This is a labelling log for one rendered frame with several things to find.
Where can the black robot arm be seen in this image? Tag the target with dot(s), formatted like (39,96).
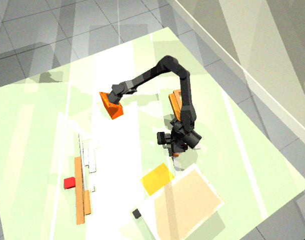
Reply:
(185,126)

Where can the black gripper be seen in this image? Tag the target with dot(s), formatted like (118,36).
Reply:
(165,138)

